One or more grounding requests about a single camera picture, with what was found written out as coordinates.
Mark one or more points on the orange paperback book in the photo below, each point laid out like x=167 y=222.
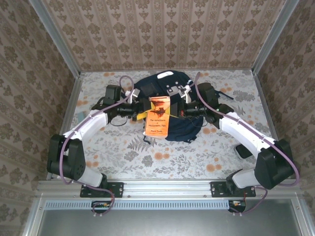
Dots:
x=157 y=123

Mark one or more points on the aluminium side rail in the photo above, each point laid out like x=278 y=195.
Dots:
x=261 y=88
x=71 y=103

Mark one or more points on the floral patterned table cover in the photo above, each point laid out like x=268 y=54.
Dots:
x=147 y=169

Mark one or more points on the navy blue backpack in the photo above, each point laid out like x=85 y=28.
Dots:
x=182 y=130

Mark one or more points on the aluminium frame post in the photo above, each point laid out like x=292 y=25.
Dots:
x=274 y=37
x=56 y=37

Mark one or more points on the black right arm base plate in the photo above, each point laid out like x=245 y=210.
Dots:
x=216 y=189

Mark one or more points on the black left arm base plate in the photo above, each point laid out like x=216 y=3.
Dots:
x=118 y=189

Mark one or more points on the light blue oblong box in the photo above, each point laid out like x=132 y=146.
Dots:
x=82 y=115

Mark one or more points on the grey sheet metal tray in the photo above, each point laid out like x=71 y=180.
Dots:
x=160 y=223

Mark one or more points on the aluminium mounting rail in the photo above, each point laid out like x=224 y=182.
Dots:
x=167 y=188

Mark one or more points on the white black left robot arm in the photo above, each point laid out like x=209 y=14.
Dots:
x=91 y=124

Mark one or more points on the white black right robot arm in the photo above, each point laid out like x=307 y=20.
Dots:
x=246 y=130

